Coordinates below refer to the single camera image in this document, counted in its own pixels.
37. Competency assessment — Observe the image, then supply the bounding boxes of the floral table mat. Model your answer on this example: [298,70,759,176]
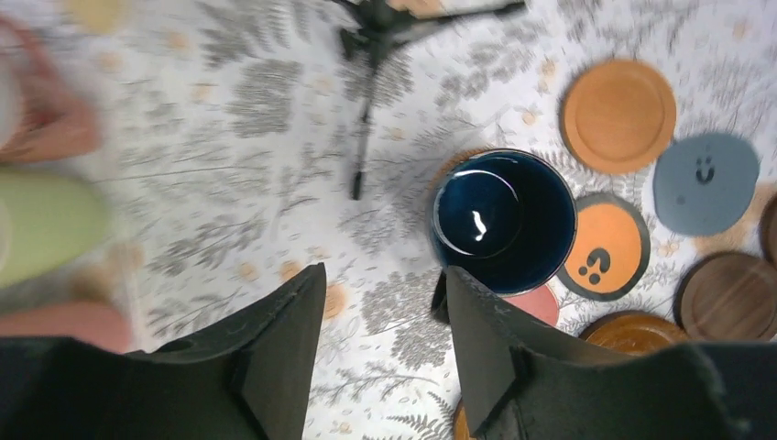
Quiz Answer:
[1,1,776,439]

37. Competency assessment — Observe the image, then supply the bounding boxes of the dark blue mug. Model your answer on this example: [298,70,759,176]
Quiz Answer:
[426,148,577,300]

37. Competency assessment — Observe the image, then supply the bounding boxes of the light green mug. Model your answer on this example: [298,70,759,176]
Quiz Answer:
[1,168,112,288]

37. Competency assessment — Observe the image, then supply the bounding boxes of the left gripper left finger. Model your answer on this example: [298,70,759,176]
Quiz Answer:
[1,264,327,439]

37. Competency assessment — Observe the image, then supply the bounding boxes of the red round coaster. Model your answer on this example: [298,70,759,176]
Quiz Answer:
[503,284,560,326]

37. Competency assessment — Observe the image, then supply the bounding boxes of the orange black face coaster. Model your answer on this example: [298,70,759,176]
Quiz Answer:
[557,192,651,302]

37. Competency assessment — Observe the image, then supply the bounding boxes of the light wooden round coaster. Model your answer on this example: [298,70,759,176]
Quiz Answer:
[559,59,677,175]

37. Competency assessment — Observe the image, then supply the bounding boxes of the small pink mug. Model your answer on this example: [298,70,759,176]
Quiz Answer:
[1,16,102,163]

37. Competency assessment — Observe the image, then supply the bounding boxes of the black microphone tripod stand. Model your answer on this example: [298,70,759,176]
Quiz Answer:
[330,0,528,202]

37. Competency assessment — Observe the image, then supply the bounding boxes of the woven rattan coaster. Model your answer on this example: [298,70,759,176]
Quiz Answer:
[427,147,491,195]

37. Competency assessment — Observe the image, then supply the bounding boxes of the blue round coaster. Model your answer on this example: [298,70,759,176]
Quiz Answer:
[653,132,760,237]

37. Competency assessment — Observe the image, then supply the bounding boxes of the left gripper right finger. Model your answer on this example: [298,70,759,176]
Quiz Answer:
[446,267,776,439]

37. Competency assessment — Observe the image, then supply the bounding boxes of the brown wooden coaster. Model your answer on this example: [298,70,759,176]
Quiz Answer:
[453,400,475,440]

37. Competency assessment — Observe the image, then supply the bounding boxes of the dark brown coaster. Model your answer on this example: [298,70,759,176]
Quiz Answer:
[759,195,777,266]
[673,252,776,341]

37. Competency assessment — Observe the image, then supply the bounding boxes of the brown wooden knob lid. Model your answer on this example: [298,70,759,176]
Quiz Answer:
[579,311,690,355]

